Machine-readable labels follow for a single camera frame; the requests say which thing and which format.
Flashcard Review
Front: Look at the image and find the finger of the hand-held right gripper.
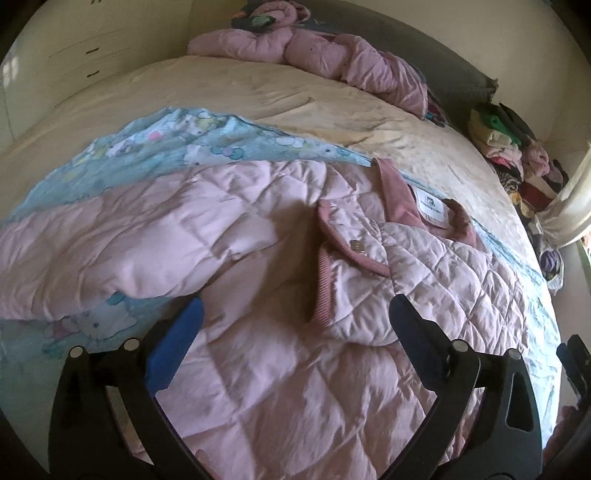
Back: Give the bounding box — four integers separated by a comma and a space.
556, 334, 591, 409

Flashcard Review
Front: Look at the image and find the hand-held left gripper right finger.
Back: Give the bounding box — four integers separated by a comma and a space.
388, 293, 543, 480

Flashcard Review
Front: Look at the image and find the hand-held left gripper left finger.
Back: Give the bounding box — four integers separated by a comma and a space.
48, 295, 218, 480

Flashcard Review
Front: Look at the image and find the pink quilted jacket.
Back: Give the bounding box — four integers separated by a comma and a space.
0, 157, 561, 480

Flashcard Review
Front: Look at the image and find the pile of mixed clothes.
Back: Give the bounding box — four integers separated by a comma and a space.
468, 102, 573, 292

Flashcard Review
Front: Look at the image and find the cream curtain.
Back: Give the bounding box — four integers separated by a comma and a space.
538, 143, 591, 247

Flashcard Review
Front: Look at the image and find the cartoon cat print blanket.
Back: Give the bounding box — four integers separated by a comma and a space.
0, 106, 564, 444

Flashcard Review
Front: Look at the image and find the multicoloured cloth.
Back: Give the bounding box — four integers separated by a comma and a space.
424, 88, 452, 126

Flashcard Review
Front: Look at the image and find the bed with cream sheet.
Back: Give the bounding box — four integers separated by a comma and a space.
0, 55, 557, 296

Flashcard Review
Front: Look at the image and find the grey upholstered headboard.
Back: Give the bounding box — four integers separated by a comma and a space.
318, 0, 502, 123

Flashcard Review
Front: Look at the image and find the white wardrobe with drawers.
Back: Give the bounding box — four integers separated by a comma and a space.
0, 0, 241, 139

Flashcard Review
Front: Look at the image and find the pink crumpled duvet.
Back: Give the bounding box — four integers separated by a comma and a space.
187, 28, 430, 121

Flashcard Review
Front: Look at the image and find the pink garment with teal patch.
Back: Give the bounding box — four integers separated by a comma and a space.
231, 0, 315, 35

